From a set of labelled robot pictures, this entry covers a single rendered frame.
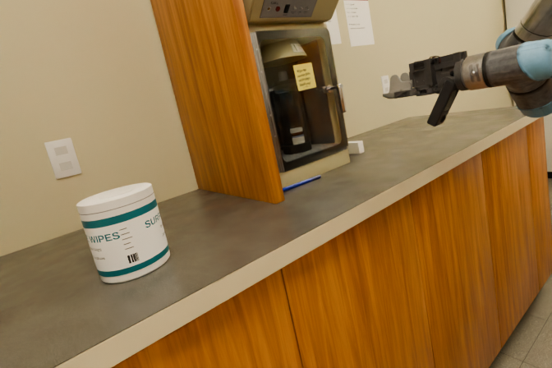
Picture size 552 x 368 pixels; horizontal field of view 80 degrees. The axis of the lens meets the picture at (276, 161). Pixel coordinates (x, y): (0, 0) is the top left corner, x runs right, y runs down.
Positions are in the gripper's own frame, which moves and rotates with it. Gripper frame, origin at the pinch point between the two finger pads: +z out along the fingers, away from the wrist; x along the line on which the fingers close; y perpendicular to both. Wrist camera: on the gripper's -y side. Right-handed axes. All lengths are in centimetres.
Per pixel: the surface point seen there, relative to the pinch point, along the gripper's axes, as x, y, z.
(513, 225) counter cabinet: -63, -62, -4
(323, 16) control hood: -0.9, 27.5, 19.4
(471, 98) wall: -204, -23, 65
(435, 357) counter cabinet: 3, -78, -4
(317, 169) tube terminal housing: 10.3, -18.4, 22.9
